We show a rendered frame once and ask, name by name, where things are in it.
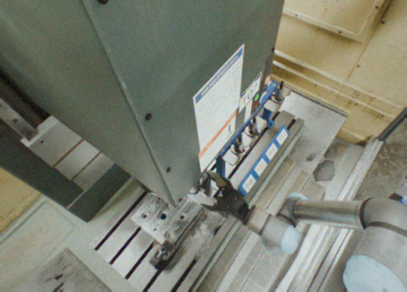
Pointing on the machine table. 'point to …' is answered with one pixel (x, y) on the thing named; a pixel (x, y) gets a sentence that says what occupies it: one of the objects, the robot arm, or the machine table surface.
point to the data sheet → (219, 99)
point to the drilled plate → (166, 217)
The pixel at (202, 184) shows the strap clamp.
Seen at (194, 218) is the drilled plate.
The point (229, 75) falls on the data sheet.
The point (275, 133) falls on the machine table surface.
